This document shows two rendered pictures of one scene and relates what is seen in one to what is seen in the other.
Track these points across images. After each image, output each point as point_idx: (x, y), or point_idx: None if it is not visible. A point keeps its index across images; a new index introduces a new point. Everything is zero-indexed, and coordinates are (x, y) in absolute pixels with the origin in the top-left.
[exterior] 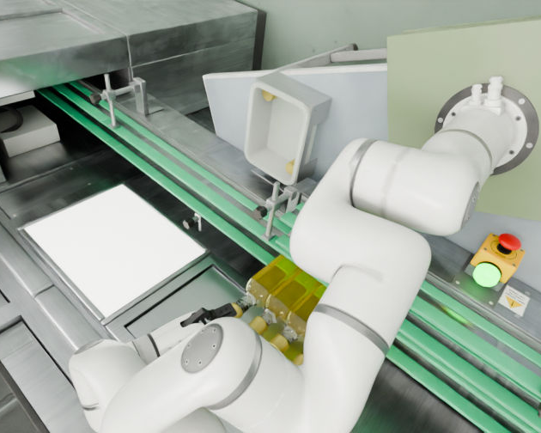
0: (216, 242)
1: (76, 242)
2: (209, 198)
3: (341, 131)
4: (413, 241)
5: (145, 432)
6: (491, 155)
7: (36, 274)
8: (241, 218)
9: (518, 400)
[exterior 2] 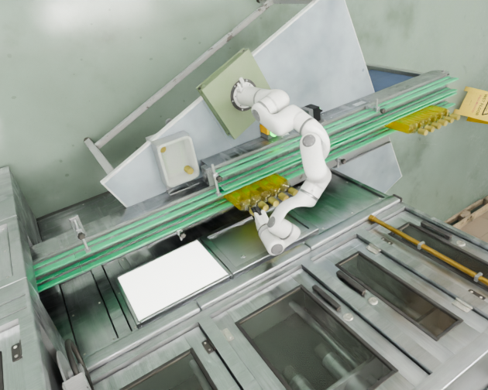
0: (187, 241)
1: (165, 292)
2: (182, 211)
3: (194, 139)
4: (293, 104)
5: (323, 158)
6: None
7: (183, 308)
8: (202, 201)
9: None
